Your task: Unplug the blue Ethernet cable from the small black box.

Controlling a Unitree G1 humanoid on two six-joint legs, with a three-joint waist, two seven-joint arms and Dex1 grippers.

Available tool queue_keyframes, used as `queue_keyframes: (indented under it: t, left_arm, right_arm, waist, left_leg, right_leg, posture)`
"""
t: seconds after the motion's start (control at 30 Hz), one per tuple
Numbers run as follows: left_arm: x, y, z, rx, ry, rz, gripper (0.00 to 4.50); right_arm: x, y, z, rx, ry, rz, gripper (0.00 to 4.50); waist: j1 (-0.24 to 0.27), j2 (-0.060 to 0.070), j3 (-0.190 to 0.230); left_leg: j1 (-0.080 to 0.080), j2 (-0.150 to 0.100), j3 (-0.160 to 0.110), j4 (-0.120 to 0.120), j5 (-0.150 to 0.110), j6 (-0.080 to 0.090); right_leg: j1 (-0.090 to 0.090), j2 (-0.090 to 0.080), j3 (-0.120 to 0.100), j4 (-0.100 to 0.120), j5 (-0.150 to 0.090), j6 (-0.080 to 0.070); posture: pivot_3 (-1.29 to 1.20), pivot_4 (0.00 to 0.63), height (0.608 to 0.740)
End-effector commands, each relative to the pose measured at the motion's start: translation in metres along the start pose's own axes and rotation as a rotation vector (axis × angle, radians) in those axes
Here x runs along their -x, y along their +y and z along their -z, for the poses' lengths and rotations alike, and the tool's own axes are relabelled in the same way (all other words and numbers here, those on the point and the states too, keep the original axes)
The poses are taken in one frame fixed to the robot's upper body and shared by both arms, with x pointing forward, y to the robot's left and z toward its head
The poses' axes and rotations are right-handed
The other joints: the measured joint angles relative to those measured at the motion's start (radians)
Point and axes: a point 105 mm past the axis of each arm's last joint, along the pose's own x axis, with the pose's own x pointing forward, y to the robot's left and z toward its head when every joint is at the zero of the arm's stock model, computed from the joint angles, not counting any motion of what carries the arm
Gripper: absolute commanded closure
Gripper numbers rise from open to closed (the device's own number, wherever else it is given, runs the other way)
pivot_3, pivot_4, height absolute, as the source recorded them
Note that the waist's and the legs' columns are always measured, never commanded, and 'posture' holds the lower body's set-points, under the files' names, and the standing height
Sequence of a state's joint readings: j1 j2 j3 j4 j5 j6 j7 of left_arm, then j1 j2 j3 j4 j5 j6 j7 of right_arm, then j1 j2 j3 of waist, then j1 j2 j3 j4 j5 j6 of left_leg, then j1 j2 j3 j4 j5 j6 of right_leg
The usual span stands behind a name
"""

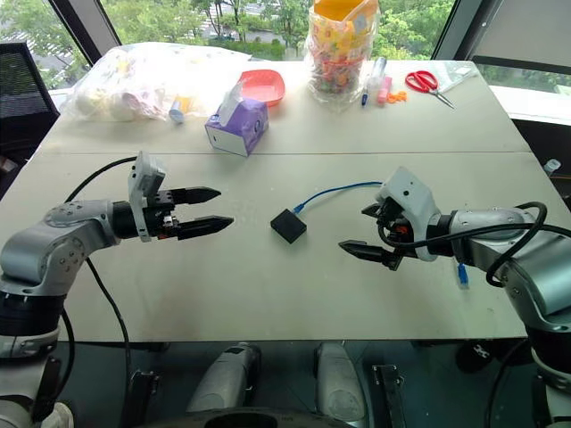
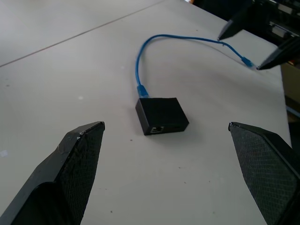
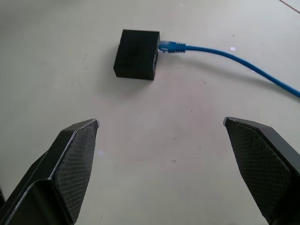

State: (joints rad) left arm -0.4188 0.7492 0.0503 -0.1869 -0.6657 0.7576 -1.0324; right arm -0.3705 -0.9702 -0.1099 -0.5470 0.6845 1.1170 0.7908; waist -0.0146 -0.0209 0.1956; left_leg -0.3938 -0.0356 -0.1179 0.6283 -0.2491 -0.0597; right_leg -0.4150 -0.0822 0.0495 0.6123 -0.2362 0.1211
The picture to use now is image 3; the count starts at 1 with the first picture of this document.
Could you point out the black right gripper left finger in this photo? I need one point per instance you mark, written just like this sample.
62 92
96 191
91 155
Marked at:
58 168

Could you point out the black plastic box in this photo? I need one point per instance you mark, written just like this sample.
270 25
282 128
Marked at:
136 55

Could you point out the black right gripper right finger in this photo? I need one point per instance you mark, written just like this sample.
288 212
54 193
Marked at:
264 164

